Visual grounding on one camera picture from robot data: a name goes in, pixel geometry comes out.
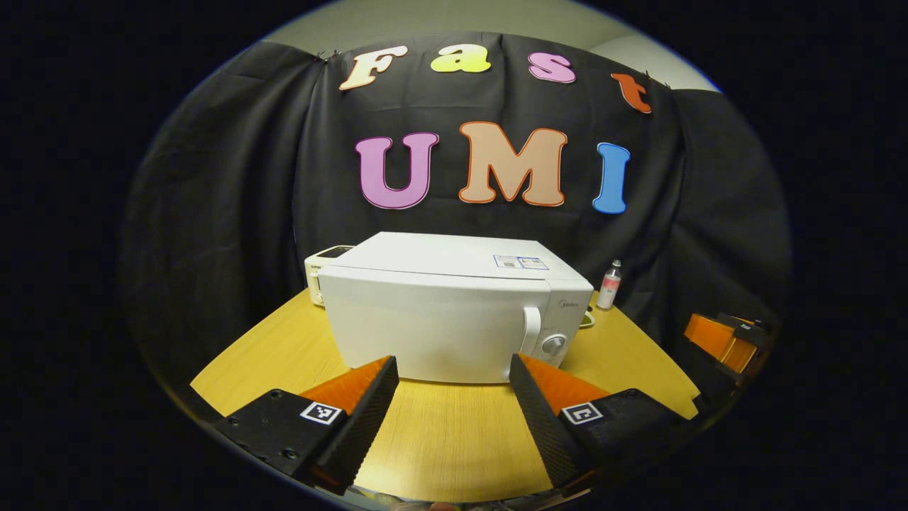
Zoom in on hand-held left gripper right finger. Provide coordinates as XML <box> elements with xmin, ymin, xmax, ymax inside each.
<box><xmin>509</xmin><ymin>353</ymin><xmax>699</xmax><ymax>490</ymax></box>

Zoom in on white toaster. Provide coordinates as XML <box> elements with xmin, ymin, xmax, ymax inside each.
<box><xmin>304</xmin><ymin>245</ymin><xmax>355</xmax><ymax>307</ymax></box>

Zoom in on white microwave oven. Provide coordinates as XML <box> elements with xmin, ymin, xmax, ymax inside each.
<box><xmin>317</xmin><ymin>231</ymin><xmax>594</xmax><ymax>385</ymax></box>

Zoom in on small pink label bottle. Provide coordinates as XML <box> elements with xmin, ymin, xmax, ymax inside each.
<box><xmin>596</xmin><ymin>259</ymin><xmax>623</xmax><ymax>310</ymax></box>

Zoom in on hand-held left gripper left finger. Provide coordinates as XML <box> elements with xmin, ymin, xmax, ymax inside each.
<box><xmin>213</xmin><ymin>355</ymin><xmax>400</xmax><ymax>496</ymax></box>

